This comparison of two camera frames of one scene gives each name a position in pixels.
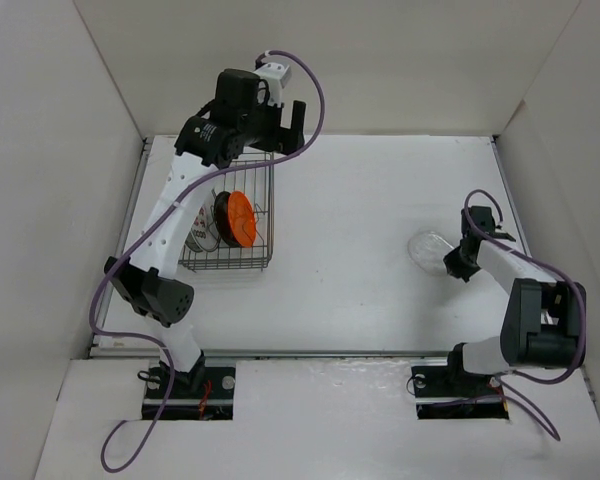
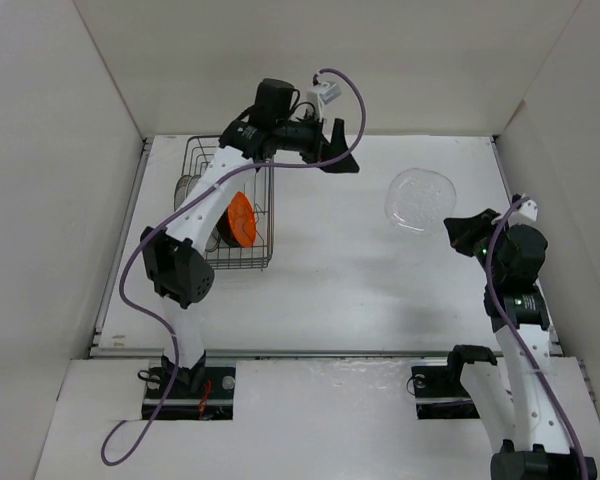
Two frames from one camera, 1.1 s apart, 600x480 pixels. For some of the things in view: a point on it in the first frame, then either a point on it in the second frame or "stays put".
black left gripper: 293,139 → 320,144
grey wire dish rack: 253,175 stays put
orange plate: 242,219 stays put
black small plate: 222,221 stays put
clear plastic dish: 427,250 → 420,200
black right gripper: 455,269 → 462,230
